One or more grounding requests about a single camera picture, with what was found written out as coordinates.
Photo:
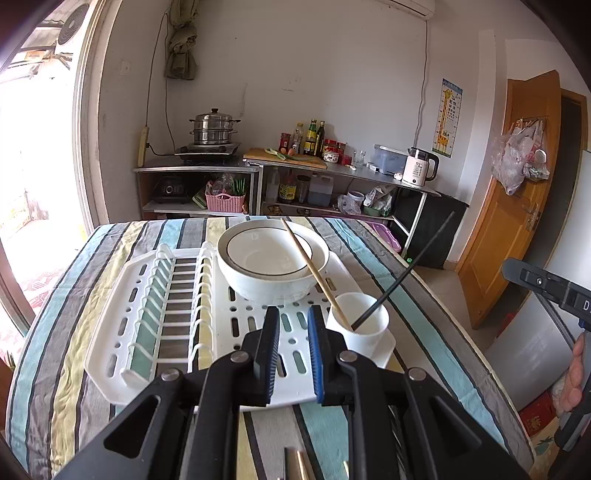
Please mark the long metal shelf table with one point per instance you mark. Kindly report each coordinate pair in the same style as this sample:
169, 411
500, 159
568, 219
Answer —
369, 175

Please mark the dark yellow-label bottle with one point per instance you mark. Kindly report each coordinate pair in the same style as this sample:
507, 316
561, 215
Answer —
310, 141

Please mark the glass balcony door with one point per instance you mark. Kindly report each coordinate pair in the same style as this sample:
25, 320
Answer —
41, 161

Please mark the white electric kettle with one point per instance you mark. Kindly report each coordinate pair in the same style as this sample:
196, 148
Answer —
418, 168

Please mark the black panel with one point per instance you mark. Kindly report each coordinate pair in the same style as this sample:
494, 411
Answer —
434, 226

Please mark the white round tub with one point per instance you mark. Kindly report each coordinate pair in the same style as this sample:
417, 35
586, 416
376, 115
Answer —
356, 197

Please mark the white cup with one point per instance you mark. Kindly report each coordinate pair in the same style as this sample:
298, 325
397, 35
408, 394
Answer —
364, 341

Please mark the clear drinking glass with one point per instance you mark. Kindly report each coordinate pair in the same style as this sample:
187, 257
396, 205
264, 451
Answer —
359, 159

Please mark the black chopstick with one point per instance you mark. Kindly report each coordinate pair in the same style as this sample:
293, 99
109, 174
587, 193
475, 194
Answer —
406, 272

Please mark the clear plastic bag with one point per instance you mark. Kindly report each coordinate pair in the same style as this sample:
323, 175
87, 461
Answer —
345, 205

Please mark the blue-grey plastic container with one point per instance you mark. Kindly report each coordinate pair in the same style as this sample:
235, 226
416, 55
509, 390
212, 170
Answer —
388, 161

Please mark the beige power strip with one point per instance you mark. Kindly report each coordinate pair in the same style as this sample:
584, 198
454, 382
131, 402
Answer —
143, 145

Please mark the wooden door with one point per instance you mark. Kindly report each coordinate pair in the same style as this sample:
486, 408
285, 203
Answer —
503, 221

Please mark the dark liquid jug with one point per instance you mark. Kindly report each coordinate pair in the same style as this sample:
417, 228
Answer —
319, 191

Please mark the wooden cutting board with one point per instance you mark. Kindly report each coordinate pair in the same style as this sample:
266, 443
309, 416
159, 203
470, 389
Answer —
277, 160

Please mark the pink woven basket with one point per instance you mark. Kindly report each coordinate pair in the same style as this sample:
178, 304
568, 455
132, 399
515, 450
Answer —
225, 204

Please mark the giraffe wall poster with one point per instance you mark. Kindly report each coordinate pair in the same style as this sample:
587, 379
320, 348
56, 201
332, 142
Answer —
449, 117

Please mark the black cooktop stove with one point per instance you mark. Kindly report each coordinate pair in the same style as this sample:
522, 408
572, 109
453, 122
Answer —
207, 151

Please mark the dark sauce bottle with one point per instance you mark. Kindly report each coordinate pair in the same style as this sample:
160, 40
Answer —
321, 141

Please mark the white air conditioner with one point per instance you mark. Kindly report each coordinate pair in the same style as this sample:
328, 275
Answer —
411, 5

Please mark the steel steamer pot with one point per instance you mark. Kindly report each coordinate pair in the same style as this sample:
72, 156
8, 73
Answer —
213, 127

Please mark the green and white bag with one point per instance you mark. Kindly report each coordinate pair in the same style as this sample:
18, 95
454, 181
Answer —
379, 201

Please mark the black-rimmed white bowl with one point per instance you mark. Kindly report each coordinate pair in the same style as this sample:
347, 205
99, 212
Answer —
258, 254

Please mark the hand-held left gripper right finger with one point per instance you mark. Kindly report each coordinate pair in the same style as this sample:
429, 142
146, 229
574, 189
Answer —
316, 360

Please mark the soy sauce bottle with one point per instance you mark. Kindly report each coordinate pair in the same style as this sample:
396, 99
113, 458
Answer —
287, 189

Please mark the green onion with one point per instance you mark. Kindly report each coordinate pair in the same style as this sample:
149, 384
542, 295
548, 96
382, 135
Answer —
295, 157

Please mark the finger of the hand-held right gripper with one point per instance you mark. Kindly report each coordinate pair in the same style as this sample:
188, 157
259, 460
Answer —
535, 279

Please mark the low metal shelf table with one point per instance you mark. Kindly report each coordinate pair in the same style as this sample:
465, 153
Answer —
194, 168

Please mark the striped tablecloth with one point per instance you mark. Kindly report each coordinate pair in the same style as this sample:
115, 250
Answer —
60, 332

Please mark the hanging green cloth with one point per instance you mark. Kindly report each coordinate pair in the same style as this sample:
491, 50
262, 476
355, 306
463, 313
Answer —
181, 41

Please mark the white plastic bottle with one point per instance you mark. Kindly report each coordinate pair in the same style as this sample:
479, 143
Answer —
272, 187

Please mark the outdoor air conditioner unit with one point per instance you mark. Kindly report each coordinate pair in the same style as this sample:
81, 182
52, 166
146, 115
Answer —
71, 25

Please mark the hanging plastic bags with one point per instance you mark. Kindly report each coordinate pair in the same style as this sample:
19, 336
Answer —
515, 157

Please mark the pink-lidded storage box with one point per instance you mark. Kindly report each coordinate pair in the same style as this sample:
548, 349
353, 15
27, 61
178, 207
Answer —
385, 233

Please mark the large white bowl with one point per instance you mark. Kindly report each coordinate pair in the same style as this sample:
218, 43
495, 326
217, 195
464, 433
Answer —
272, 290

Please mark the dark-lidded jar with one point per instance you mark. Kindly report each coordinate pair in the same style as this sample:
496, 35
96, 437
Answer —
303, 190

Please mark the red sauce jar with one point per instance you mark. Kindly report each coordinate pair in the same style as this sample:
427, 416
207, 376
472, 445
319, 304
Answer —
285, 142

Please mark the white plastic dish rack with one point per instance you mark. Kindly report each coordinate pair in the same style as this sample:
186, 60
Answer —
152, 323

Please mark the person's right hand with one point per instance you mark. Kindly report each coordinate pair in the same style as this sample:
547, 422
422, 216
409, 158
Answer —
575, 369

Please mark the clear yellow-capped bottle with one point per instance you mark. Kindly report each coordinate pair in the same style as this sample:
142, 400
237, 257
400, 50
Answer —
298, 141

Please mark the white wall socket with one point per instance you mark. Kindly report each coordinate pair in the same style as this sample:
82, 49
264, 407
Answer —
125, 68

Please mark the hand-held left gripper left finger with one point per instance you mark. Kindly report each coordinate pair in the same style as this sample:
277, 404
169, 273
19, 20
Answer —
272, 360

